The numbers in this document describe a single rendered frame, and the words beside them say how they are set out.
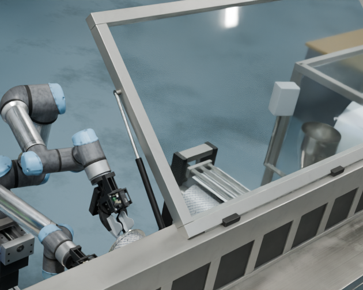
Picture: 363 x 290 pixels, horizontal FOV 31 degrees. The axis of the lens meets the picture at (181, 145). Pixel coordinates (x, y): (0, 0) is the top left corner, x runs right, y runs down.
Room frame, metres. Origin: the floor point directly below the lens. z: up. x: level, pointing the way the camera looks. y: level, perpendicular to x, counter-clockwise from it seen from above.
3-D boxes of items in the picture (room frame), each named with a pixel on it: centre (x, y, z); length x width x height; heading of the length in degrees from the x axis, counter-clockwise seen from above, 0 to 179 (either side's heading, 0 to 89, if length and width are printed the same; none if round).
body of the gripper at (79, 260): (1.56, 0.23, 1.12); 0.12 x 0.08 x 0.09; 48
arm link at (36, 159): (1.87, 0.53, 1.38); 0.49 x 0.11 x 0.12; 33
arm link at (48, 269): (1.68, 0.35, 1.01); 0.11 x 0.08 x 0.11; 3
